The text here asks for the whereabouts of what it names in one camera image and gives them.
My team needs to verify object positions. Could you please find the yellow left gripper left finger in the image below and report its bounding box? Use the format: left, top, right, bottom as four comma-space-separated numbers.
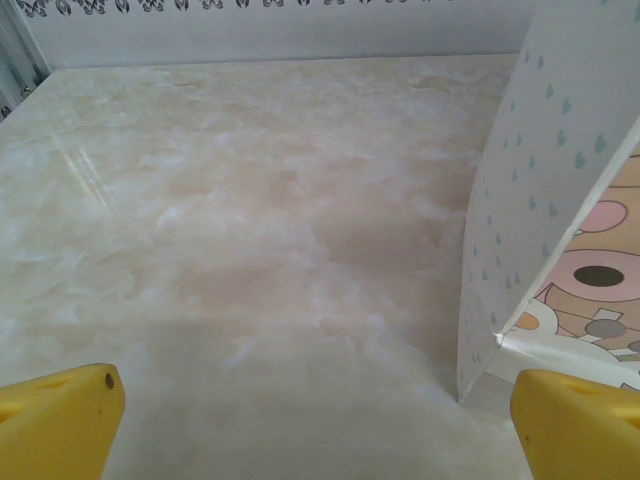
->
0, 363, 126, 480

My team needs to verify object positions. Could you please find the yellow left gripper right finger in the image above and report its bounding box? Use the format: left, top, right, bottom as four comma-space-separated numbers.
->
513, 368, 640, 480

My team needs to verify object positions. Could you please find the animal print paper gift bag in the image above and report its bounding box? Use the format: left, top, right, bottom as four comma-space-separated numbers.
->
455, 0, 640, 405

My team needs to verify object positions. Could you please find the aluminium frame corner post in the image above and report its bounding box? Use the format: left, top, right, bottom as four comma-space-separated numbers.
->
0, 0, 51, 119

